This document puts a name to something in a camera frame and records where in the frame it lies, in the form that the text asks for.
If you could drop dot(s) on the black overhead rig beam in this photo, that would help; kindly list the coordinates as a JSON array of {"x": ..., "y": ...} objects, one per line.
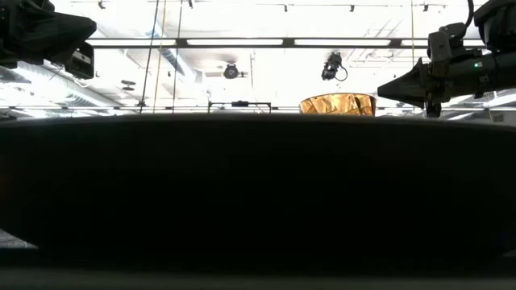
[{"x": 288, "y": 42}]

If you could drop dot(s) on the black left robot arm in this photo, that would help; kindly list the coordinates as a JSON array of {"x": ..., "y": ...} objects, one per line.
[{"x": 20, "y": 32}]

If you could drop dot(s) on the black round ceiling fixture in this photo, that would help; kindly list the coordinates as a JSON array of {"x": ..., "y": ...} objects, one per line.
[{"x": 231, "y": 71}]

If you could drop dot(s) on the black distant rack frame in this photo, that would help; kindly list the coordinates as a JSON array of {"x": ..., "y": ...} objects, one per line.
[{"x": 240, "y": 104}]

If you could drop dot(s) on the amber ribbed glass cup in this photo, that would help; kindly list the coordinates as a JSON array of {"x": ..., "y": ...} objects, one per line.
[{"x": 338, "y": 104}]

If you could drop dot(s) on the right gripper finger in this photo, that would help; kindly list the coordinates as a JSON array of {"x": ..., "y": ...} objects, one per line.
[
  {"x": 407, "y": 78},
  {"x": 409, "y": 96}
]

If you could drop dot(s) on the silver ventilation duct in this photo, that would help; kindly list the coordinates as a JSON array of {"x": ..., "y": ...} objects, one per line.
[{"x": 60, "y": 90}]

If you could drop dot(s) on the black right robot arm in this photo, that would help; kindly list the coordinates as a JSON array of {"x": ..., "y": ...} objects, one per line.
[{"x": 500, "y": 24}]

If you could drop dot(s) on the black overhead camera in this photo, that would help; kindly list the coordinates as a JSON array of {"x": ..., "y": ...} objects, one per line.
[{"x": 331, "y": 66}]

